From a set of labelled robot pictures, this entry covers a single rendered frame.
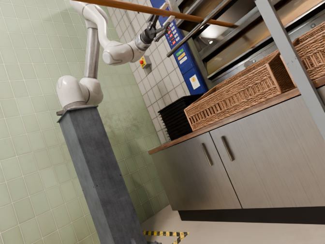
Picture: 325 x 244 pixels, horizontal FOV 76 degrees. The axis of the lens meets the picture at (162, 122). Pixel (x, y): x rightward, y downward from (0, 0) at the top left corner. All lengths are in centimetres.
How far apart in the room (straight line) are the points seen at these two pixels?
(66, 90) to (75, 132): 30
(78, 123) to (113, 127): 75
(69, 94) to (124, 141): 82
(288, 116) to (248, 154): 26
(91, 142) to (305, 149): 113
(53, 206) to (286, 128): 159
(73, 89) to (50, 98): 53
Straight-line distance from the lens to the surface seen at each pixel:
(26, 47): 225
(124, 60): 126
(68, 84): 154
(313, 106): 92
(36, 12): 253
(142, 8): 108
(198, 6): 172
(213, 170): 126
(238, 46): 168
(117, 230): 141
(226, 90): 115
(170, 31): 203
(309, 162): 104
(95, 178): 136
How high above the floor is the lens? 56
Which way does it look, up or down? 7 degrees up
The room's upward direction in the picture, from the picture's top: 22 degrees counter-clockwise
